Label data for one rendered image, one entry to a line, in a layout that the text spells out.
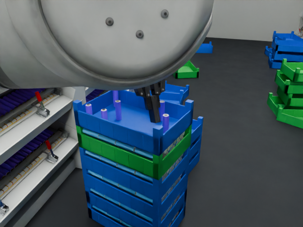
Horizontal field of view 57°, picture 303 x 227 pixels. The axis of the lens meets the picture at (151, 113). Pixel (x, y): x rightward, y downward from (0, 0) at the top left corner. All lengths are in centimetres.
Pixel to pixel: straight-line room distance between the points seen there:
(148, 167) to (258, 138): 97
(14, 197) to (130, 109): 48
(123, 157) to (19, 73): 66
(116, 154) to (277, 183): 78
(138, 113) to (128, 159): 19
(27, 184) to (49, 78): 94
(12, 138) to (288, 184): 110
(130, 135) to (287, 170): 90
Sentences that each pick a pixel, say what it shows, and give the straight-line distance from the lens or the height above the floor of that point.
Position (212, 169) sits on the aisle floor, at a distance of 136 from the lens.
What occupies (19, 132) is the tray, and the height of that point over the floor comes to 36.
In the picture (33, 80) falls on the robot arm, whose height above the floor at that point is 78.
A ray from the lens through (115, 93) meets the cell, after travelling 95.
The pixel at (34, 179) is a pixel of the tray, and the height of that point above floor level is 16.
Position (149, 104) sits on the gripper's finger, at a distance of 72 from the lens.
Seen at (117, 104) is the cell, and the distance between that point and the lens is 87.
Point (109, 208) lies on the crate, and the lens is 101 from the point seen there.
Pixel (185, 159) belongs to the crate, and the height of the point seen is 29.
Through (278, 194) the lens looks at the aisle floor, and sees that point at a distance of 131.
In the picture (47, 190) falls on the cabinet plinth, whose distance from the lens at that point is 124.
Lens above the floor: 84
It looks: 28 degrees down
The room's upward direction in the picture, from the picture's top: straight up
